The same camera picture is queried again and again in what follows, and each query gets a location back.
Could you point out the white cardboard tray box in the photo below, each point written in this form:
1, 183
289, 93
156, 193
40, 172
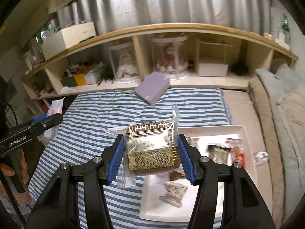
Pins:
155, 186

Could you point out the white chocolate chip snack packet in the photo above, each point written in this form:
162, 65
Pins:
175, 193

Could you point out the gold biscuit pack clear wrap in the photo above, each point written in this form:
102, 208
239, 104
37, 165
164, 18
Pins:
150, 148

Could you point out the gold biscuit pack black wrap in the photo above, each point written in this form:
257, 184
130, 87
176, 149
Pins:
218, 153

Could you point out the red cookie snack packet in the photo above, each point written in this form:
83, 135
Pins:
236, 149

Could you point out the brown snack packet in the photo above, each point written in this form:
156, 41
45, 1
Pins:
176, 175

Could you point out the wooden headboard shelf unit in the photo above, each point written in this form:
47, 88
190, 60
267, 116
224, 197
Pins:
190, 54

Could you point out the white dress doll in case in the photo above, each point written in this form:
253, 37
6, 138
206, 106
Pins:
123, 62

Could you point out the white gift bag on shelf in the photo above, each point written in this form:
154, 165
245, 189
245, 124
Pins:
66, 38

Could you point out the orange and black box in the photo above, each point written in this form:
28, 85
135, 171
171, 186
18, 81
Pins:
74, 81

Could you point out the pink round snack packet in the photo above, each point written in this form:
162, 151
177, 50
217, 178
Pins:
56, 107

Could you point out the white tissue box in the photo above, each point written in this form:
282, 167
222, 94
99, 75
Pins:
94, 75

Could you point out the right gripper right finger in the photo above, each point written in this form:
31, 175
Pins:
188, 159

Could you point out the silver pleated curtain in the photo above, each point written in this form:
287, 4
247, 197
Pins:
112, 15

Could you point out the red dress doll in case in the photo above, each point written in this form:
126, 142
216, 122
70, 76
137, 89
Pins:
170, 57

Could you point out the person's left hand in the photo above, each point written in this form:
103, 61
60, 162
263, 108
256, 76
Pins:
8, 168

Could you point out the green clear candy packet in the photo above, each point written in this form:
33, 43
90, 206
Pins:
260, 158

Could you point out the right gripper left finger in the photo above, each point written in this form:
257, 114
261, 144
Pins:
112, 157

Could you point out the grey beige folded blankets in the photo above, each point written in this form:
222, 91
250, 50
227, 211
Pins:
279, 102

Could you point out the small white box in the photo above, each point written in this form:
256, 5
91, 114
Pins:
212, 70

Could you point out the purple hardcover book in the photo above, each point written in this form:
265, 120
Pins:
153, 87

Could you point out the green glass bottle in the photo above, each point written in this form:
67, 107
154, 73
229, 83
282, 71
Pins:
286, 30

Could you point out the blue white striped blanket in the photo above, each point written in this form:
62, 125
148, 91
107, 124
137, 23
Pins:
81, 136

